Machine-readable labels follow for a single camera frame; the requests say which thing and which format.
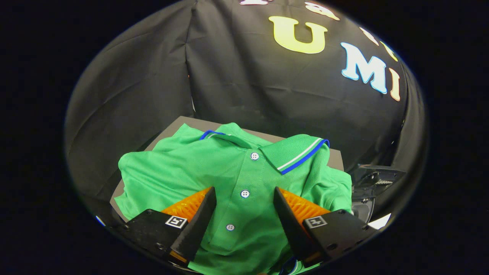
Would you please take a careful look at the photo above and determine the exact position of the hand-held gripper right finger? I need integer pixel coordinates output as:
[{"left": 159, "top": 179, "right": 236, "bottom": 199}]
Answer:
[{"left": 273, "top": 186, "right": 379, "bottom": 268}]

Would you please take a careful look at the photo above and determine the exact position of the grey washing machine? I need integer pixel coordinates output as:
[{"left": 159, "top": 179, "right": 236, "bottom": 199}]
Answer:
[{"left": 350, "top": 164, "right": 407, "bottom": 226}]

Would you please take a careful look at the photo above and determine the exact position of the black backdrop cloth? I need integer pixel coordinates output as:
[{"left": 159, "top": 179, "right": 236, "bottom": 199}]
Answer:
[{"left": 64, "top": 0, "right": 428, "bottom": 230}]

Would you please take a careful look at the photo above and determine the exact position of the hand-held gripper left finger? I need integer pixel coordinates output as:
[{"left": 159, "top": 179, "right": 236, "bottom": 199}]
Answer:
[{"left": 111, "top": 186, "right": 217, "bottom": 268}]

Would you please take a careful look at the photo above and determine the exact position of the grey cabinet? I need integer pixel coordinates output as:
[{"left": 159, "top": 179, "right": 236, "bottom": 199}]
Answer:
[{"left": 110, "top": 116, "right": 344, "bottom": 223}]

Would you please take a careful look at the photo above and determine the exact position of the white flat panel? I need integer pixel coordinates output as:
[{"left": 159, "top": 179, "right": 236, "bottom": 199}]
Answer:
[{"left": 366, "top": 213, "right": 392, "bottom": 230}]

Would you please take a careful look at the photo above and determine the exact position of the green polo shirt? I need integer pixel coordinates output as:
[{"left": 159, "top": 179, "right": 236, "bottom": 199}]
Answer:
[{"left": 114, "top": 122, "right": 353, "bottom": 275}]

